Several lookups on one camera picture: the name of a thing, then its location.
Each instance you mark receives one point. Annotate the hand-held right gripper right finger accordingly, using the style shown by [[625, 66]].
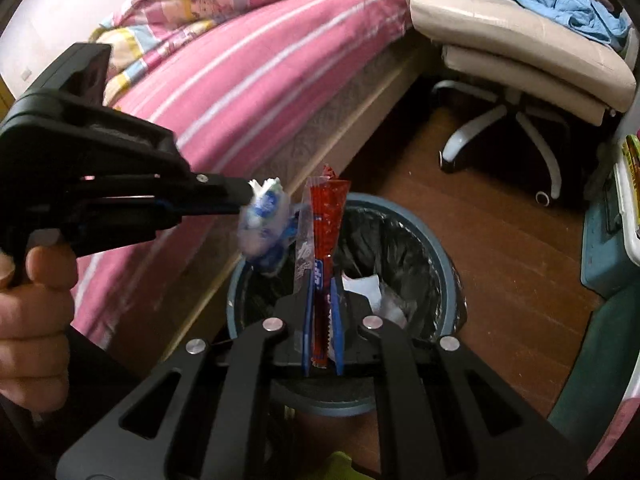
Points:
[[339, 340]]

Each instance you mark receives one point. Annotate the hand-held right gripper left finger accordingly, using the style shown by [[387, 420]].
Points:
[[308, 340]]

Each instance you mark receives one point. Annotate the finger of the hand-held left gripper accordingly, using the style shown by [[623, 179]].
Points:
[[215, 187], [200, 208]]

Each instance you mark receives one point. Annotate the blue white wrapper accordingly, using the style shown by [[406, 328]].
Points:
[[260, 220]]

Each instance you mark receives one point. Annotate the slim red packet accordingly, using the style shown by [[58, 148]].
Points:
[[325, 220]]

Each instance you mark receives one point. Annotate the blue-grey trash bin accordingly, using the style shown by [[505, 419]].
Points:
[[451, 280]]

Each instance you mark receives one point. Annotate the person's left hand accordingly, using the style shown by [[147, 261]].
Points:
[[35, 340]]

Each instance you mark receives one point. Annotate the white paper scrap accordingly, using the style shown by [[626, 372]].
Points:
[[365, 287]]

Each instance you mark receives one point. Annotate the black bin liner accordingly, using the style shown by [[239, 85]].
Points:
[[400, 255]]

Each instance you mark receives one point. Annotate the pink striped bed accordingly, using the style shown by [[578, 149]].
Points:
[[240, 70]]

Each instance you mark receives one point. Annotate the striped cartoon quilt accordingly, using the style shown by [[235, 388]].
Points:
[[200, 5]]

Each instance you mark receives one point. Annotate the dark green cloth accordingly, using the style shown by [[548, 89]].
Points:
[[600, 350]]

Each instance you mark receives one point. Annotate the teal storage box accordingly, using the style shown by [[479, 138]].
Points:
[[605, 255]]

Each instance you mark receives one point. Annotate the cream office chair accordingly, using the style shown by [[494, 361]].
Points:
[[500, 25]]

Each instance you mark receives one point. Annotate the stack of colourful books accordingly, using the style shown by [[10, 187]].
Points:
[[631, 160]]

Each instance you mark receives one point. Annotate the white light switch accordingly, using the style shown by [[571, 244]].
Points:
[[26, 73]]

